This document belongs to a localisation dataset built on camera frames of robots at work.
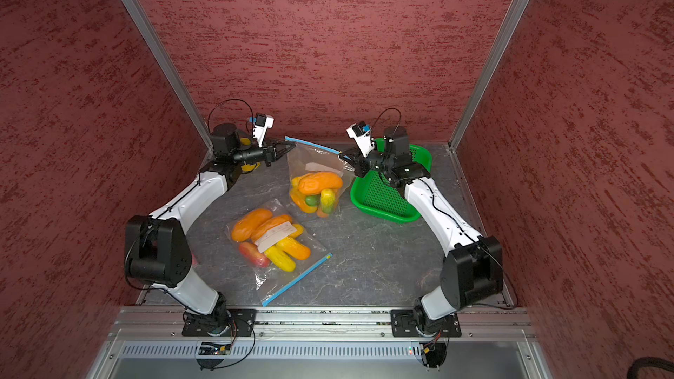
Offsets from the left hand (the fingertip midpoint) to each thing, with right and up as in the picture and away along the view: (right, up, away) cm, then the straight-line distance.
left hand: (292, 147), depth 79 cm
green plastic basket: (+28, -17, +24) cm, 41 cm away
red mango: (-14, -34, +4) cm, 37 cm away
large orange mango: (-10, -26, +8) cm, 29 cm away
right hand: (+16, -3, -1) cm, 16 cm away
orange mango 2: (0, -32, +4) cm, 33 cm away
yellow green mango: (+11, -17, +5) cm, 21 cm away
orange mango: (+6, -12, +6) cm, 14 cm away
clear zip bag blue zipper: (-5, -40, -4) cm, 40 cm away
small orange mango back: (0, -18, +13) cm, 22 cm away
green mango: (+5, -18, +9) cm, 21 cm away
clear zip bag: (+4, -4, +1) cm, 6 cm away
